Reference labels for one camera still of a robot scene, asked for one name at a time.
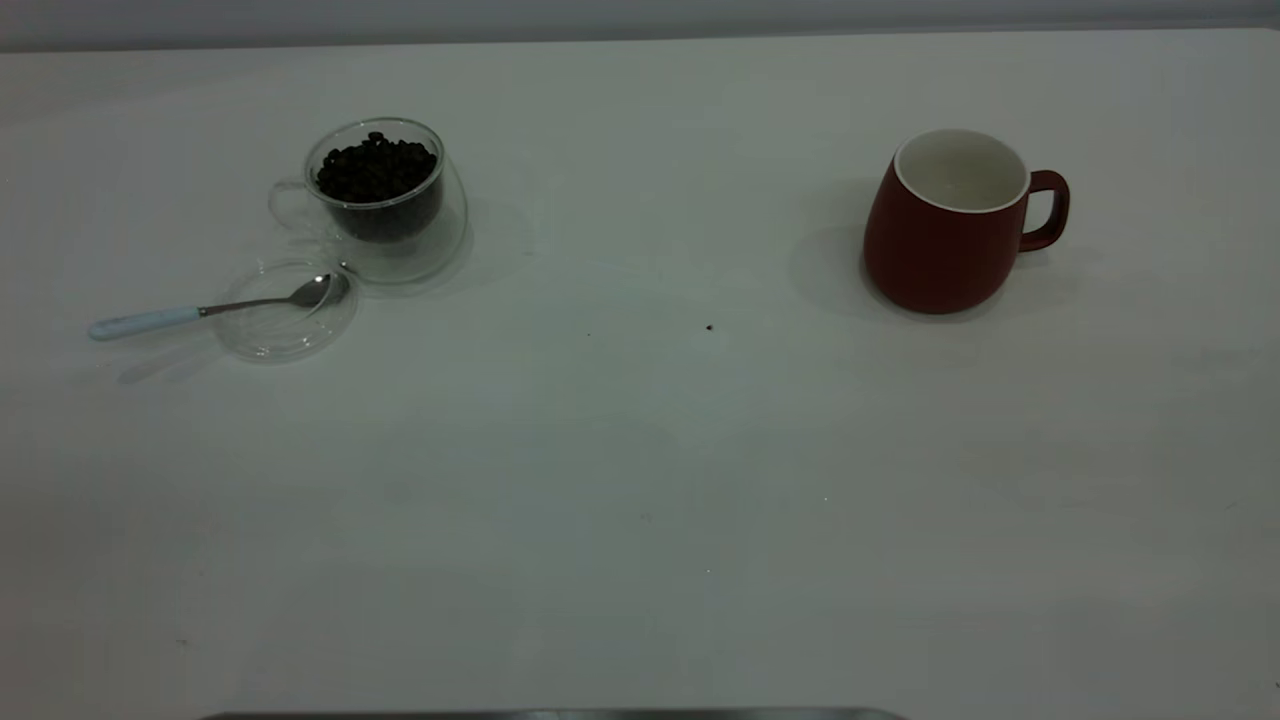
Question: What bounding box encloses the red ceramic mug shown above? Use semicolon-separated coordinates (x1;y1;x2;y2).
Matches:
863;128;1071;316

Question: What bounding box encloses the metal spoon pale blue handle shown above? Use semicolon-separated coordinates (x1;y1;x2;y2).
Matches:
87;273;351;343

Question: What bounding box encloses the clear glass cup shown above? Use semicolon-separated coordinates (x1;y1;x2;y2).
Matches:
268;117;469;286

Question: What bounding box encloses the dark coffee beans pile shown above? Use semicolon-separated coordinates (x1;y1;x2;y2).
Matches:
316;131;444;243

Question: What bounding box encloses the clear glass lid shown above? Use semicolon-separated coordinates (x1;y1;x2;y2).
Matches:
213;258;359;363

